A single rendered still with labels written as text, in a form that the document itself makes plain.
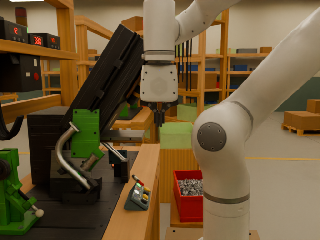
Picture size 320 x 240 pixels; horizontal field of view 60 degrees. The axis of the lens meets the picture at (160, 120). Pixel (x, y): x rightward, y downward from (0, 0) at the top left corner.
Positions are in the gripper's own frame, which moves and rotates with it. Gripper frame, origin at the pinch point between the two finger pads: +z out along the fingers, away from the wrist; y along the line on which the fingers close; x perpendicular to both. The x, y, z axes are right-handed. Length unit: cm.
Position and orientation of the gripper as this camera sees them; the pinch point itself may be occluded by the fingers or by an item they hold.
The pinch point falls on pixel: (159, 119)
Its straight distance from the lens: 78.0
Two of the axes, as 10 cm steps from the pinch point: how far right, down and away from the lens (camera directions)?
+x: 0.5, -1.7, 9.8
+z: 0.0, 9.9, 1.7
